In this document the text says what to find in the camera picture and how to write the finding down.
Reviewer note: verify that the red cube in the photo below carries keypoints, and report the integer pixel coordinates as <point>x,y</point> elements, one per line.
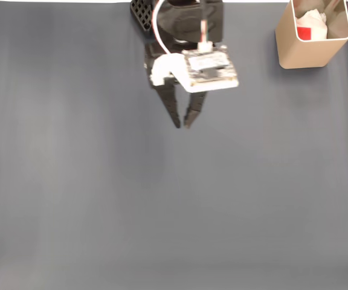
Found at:
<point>304,34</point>

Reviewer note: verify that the beige box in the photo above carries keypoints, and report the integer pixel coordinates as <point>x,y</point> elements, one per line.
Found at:
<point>301,54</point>

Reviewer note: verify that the dark grey mat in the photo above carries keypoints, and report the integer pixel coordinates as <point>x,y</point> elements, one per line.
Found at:
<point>101,181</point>

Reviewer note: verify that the white crumpled paper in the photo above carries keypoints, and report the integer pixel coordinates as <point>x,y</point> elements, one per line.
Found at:
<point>316,21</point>

